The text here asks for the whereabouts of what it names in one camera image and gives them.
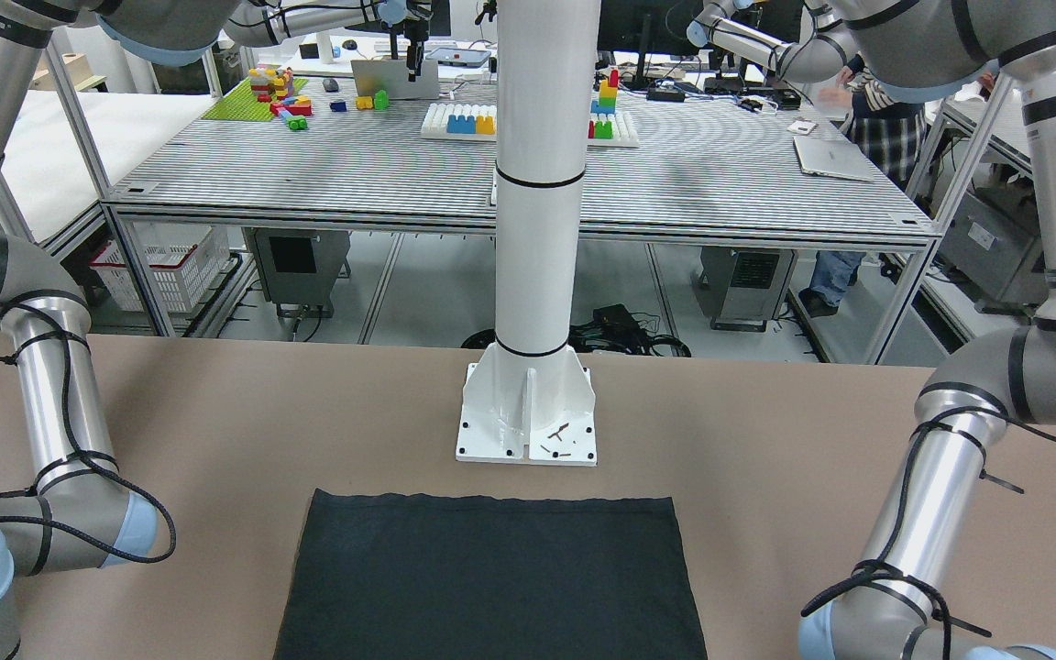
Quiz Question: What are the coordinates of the silver closed laptop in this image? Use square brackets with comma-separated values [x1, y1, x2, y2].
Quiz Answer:
[793, 135, 876, 182]

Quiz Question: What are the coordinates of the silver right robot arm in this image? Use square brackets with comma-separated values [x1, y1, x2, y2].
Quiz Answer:
[0, 1, 237, 659]

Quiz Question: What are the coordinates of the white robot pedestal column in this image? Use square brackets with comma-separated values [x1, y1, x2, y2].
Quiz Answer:
[454, 1, 600, 467]

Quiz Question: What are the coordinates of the grey slatted work table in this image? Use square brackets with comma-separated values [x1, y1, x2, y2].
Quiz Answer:
[101, 73, 941, 366]

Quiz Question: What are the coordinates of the black graphic t-shirt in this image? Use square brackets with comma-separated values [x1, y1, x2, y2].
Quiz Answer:
[275, 491, 708, 659]

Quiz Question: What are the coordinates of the green lego baseplate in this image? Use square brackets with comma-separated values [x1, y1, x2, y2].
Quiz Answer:
[201, 76, 312, 122]

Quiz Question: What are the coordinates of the white plastic basket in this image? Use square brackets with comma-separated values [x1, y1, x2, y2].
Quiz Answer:
[89, 223, 229, 314]

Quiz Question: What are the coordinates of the person in plaid shirt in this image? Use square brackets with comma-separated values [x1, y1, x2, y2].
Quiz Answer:
[797, 55, 928, 318]

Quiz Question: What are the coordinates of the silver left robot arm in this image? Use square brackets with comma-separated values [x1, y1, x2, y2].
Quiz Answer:
[797, 1, 1056, 659]

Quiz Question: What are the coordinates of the white block tray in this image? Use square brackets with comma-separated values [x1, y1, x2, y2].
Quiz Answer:
[419, 102, 641, 148]

